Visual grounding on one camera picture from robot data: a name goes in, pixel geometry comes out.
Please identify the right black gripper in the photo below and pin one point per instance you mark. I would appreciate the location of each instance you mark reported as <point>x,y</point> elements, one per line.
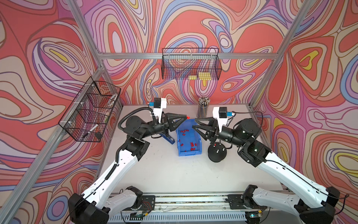
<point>209,130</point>

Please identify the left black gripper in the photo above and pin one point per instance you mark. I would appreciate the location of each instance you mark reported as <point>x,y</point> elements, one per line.
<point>163,127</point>

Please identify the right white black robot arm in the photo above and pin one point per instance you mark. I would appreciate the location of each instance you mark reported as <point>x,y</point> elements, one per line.
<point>310,201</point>

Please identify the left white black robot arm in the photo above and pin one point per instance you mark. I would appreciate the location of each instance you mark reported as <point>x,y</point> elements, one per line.
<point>117,168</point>

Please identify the black round screw base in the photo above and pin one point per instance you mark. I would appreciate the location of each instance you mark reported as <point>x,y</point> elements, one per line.
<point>217,152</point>

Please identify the blue plastic parts bin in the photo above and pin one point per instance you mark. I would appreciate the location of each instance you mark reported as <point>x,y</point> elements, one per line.
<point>188,140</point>

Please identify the mesh pencil cup with pencils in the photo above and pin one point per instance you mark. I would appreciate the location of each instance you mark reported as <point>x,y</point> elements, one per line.
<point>203,104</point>

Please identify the yellow sticky note pad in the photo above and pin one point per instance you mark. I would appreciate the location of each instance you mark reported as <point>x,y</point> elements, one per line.
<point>204,76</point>

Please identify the white marker pen in basket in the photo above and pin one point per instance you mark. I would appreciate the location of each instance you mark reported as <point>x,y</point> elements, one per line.
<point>88,132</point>

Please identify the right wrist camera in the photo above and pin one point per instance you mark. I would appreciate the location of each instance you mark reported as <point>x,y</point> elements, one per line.
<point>222,116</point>

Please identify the black wire basket back wall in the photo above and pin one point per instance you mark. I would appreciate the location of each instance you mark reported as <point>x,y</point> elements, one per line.
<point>186,63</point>

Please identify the black wire basket wall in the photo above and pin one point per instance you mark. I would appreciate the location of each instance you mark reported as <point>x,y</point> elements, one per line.
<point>93,105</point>
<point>186,63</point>

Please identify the black wire basket left wall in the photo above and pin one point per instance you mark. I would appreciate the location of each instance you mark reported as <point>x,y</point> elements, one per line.
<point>93,105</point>

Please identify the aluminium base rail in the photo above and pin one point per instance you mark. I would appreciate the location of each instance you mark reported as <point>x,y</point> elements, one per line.
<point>198,207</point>

